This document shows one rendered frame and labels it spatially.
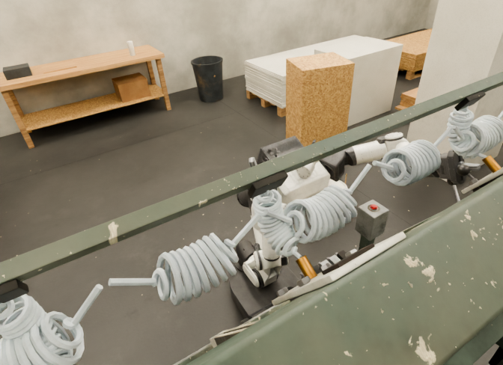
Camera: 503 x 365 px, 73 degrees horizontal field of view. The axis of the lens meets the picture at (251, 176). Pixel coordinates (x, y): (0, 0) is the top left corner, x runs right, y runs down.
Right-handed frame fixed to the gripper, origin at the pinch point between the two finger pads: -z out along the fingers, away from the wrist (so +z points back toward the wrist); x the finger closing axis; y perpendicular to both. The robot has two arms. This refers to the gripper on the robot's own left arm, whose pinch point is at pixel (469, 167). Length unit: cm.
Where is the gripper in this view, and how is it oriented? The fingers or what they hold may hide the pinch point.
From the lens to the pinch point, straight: 132.7
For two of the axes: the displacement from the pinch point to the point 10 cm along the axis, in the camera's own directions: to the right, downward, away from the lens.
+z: -4.4, -0.7, 8.9
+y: -8.5, 3.4, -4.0
